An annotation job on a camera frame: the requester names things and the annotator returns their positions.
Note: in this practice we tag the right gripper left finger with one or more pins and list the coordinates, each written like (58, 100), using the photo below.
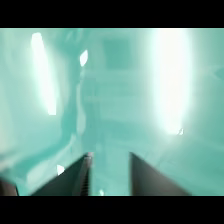
(71, 181)

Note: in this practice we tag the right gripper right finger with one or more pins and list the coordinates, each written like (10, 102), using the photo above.
(150, 180)

